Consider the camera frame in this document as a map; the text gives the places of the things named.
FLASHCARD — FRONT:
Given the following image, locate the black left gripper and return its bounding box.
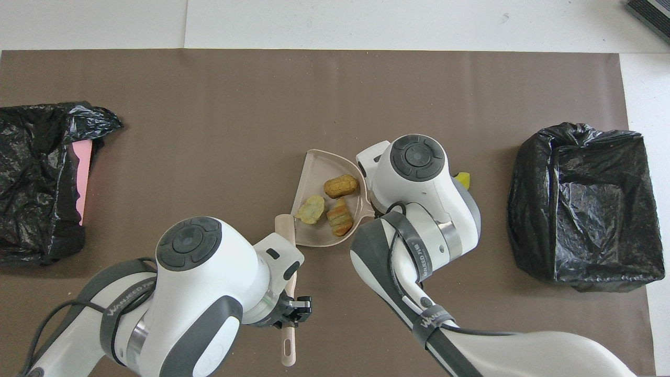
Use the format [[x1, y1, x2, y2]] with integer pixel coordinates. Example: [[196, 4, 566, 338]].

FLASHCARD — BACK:
[[262, 296, 313, 329]]

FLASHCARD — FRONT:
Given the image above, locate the beige hand brush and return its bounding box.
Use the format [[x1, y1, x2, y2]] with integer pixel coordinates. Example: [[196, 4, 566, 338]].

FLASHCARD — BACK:
[[275, 215, 298, 367]]

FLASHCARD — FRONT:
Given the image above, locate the striped orange toy croissant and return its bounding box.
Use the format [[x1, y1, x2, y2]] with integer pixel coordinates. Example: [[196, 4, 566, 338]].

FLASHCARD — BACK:
[[327, 198, 354, 237]]

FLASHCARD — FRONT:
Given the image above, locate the pale tan toy bread piece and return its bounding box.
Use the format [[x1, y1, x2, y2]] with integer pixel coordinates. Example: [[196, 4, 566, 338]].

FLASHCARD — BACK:
[[295, 195, 326, 225]]

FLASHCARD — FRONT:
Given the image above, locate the brown toy bread bun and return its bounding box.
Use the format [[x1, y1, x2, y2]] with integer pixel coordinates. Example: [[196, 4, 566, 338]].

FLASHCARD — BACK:
[[323, 174, 359, 199]]

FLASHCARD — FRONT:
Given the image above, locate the pale pink plastic dustpan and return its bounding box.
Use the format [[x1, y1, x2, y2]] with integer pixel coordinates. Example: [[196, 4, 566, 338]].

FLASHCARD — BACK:
[[291, 149, 375, 248]]

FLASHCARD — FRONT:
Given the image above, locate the pink plastic bin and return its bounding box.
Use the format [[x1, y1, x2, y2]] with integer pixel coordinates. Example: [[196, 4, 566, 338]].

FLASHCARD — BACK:
[[70, 140, 93, 226]]

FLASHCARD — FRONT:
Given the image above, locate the box-shaped black bag lined bin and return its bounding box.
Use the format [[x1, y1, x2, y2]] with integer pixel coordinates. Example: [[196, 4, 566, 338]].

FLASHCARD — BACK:
[[507, 123, 666, 293]]

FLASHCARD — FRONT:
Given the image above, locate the crumpled black trash bag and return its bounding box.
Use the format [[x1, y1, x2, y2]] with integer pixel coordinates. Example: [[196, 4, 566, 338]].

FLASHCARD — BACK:
[[0, 101, 124, 265]]

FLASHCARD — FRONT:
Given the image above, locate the brown paper table mat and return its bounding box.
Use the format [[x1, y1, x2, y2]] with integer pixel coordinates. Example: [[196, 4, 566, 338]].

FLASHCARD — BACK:
[[0, 49, 657, 377]]

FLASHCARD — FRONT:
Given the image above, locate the dark ribbed grille object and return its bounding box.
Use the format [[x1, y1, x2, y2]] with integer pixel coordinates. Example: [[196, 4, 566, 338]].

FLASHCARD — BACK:
[[626, 0, 670, 43]]

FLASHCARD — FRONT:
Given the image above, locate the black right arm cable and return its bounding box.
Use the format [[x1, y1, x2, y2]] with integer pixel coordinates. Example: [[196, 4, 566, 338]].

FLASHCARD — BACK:
[[390, 204, 519, 336]]

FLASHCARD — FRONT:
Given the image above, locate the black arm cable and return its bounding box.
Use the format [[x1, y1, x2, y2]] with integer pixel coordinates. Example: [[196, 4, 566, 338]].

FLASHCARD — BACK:
[[390, 204, 519, 336], [21, 257, 158, 377]]

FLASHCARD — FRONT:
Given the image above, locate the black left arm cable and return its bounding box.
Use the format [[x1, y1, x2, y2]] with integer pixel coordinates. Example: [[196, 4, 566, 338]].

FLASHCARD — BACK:
[[21, 257, 158, 377]]

